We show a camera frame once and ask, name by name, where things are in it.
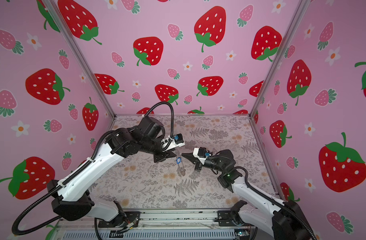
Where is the right aluminium corner post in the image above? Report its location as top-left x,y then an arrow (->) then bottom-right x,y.
250,0 -> 311,120

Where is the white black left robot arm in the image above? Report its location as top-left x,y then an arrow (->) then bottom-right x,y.
12,113 -> 185,236

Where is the grey slotted cable duct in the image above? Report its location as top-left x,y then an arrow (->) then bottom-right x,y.
60,229 -> 244,240

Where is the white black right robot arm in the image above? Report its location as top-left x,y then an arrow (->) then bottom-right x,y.
181,148 -> 316,240

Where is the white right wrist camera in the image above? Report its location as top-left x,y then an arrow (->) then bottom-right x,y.
193,148 -> 212,165

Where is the aluminium corner post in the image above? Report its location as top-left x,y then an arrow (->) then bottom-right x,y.
250,0 -> 311,120
43,0 -> 116,120

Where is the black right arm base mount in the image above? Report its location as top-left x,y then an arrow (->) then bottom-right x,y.
214,200 -> 252,227

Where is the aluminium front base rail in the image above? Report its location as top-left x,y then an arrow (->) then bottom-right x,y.
57,208 -> 302,232

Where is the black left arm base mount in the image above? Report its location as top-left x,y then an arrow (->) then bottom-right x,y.
94,201 -> 141,234

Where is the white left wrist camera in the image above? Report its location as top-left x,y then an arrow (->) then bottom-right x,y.
161,134 -> 186,152

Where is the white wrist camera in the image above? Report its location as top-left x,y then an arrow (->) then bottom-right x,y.
161,134 -> 186,152
193,148 -> 212,165

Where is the left aluminium corner post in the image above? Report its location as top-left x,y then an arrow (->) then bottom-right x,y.
43,0 -> 116,120

